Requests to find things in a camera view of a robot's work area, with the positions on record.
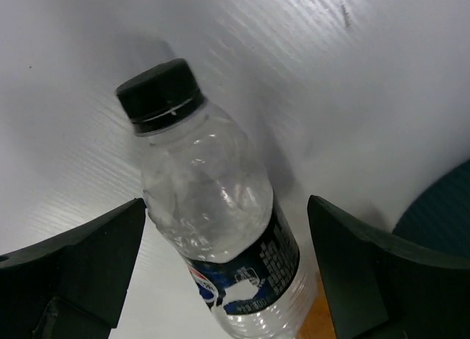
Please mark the small orange bottle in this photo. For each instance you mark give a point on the small orange bottle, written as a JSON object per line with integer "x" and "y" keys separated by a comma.
{"x": 318, "y": 323}

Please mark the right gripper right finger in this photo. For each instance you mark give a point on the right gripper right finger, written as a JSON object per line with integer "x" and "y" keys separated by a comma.
{"x": 379, "y": 285}

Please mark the clear pepsi bottle black cap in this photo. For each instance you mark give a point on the clear pepsi bottle black cap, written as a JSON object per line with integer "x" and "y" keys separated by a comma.
{"x": 209, "y": 195}

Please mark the dark teal plastic bin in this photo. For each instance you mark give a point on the dark teal plastic bin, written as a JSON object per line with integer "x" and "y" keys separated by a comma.
{"x": 438, "y": 218}

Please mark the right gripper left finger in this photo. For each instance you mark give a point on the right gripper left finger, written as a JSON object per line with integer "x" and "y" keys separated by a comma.
{"x": 74, "y": 284}

